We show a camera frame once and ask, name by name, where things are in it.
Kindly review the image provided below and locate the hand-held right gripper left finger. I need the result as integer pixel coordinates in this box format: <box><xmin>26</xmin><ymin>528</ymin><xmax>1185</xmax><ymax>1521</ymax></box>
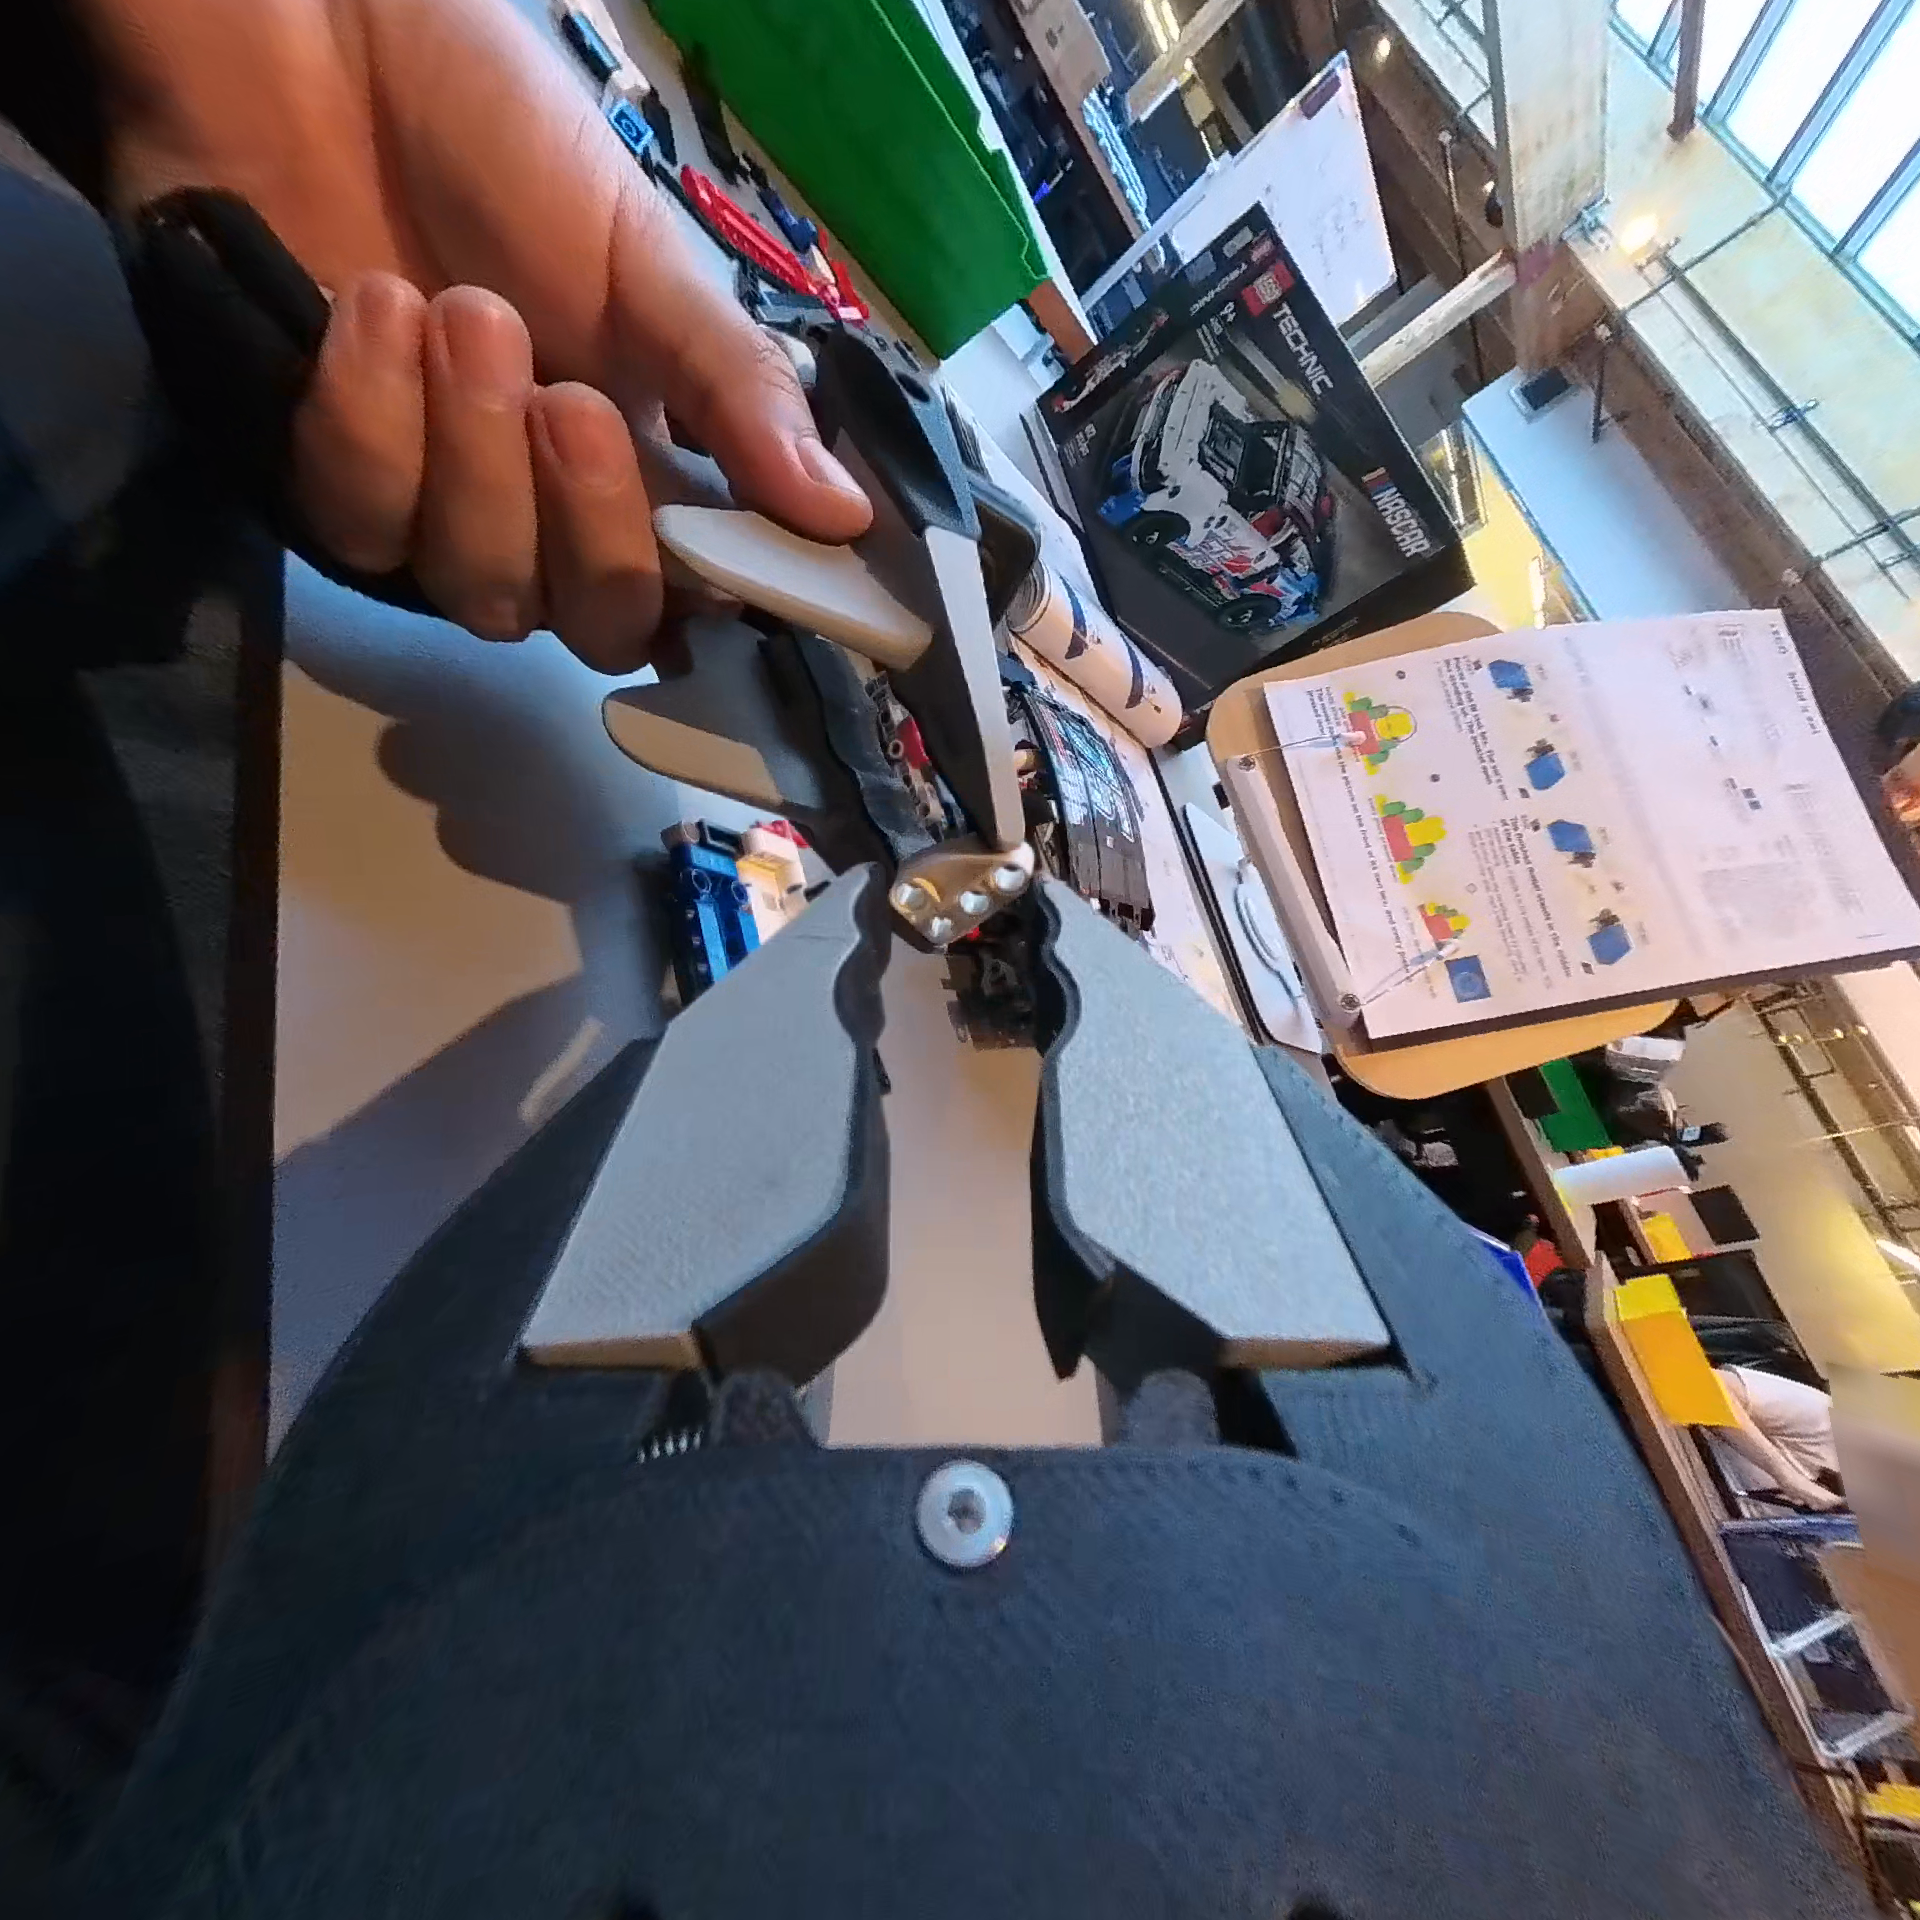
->
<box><xmin>517</xmin><ymin>864</ymin><xmax>897</xmax><ymax>1384</ymax></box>

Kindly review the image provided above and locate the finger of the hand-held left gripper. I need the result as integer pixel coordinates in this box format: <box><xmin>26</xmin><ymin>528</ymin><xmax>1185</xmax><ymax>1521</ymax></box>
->
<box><xmin>859</xmin><ymin>528</ymin><xmax>1024</xmax><ymax>866</ymax></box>
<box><xmin>596</xmin><ymin>624</ymin><xmax>962</xmax><ymax>866</ymax></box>

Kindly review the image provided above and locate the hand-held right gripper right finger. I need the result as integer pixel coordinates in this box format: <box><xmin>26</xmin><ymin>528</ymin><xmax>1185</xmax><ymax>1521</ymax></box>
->
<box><xmin>1024</xmin><ymin>878</ymin><xmax>1399</xmax><ymax>1382</ymax></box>

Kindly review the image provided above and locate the blue white toy brick assembly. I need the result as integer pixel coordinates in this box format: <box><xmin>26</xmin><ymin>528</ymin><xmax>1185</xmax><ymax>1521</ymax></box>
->
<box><xmin>655</xmin><ymin>817</ymin><xmax>848</xmax><ymax>1011</ymax></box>

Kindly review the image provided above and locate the white triangular toy connector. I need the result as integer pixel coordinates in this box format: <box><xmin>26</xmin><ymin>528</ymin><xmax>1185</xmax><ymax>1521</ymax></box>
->
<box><xmin>883</xmin><ymin>833</ymin><xmax>1046</xmax><ymax>953</ymax></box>

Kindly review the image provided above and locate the grey desk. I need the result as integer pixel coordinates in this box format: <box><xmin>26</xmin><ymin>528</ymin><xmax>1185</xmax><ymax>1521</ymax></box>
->
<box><xmin>275</xmin><ymin>0</ymin><xmax>1355</xmax><ymax>1454</ymax></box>

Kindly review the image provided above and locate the person's left hand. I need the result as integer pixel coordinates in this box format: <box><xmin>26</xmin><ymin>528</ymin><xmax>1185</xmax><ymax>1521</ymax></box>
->
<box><xmin>87</xmin><ymin>0</ymin><xmax>879</xmax><ymax>682</ymax></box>

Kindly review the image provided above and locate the white printed tube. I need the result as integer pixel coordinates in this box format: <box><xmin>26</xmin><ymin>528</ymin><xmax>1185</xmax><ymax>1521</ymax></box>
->
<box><xmin>1002</xmin><ymin>560</ymin><xmax>1194</xmax><ymax>750</ymax></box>

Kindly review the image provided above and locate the toy car chassis model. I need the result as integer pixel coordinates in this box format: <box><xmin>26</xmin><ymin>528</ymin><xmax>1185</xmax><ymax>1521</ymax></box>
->
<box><xmin>811</xmin><ymin>647</ymin><xmax>1155</xmax><ymax>1049</ymax></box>

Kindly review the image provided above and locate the red toy beam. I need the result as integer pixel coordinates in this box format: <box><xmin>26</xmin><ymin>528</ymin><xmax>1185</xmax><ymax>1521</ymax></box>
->
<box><xmin>678</xmin><ymin>165</ymin><xmax>874</xmax><ymax>323</ymax></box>

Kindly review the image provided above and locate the round wooden board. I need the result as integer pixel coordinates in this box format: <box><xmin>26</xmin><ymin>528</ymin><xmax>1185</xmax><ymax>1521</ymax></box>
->
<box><xmin>1207</xmin><ymin>610</ymin><xmax>1693</xmax><ymax>1105</ymax></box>

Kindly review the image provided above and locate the white flat device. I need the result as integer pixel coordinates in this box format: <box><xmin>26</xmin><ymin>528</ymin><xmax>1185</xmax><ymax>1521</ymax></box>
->
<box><xmin>1185</xmin><ymin>804</ymin><xmax>1326</xmax><ymax>1060</ymax></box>

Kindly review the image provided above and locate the green bin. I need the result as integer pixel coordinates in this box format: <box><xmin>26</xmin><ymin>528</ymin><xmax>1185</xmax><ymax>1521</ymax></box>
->
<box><xmin>652</xmin><ymin>0</ymin><xmax>1048</xmax><ymax>357</ymax></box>

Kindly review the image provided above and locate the black toy car set box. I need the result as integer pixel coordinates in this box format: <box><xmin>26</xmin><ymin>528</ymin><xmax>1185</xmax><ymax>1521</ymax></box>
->
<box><xmin>1038</xmin><ymin>201</ymin><xmax>1475</xmax><ymax>682</ymax></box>

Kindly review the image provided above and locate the white paper roll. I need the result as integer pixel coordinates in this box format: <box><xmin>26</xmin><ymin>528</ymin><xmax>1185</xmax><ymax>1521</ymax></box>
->
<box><xmin>1552</xmin><ymin>1151</ymin><xmax>1695</xmax><ymax>1209</ymax></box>

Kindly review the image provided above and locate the white board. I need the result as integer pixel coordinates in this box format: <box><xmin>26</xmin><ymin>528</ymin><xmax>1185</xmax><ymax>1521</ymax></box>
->
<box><xmin>1084</xmin><ymin>45</ymin><xmax>1400</xmax><ymax>345</ymax></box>

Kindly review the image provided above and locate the yellow box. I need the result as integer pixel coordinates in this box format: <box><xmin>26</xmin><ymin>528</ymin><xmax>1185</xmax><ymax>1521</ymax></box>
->
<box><xmin>1609</xmin><ymin>1273</ymin><xmax>1747</xmax><ymax>1426</ymax></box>

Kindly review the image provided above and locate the printed instruction sheet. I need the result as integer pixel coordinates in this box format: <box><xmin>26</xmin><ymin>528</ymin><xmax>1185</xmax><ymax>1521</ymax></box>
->
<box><xmin>1264</xmin><ymin>610</ymin><xmax>1920</xmax><ymax>1040</ymax></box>

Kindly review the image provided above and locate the person's dark jacket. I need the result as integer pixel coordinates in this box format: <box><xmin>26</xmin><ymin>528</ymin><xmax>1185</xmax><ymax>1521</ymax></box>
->
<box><xmin>0</xmin><ymin>126</ymin><xmax>289</xmax><ymax>1720</ymax></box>

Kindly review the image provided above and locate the large window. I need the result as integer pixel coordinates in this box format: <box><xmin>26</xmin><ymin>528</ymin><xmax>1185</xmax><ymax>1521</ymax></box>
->
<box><xmin>1609</xmin><ymin>0</ymin><xmax>1920</xmax><ymax>330</ymax></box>

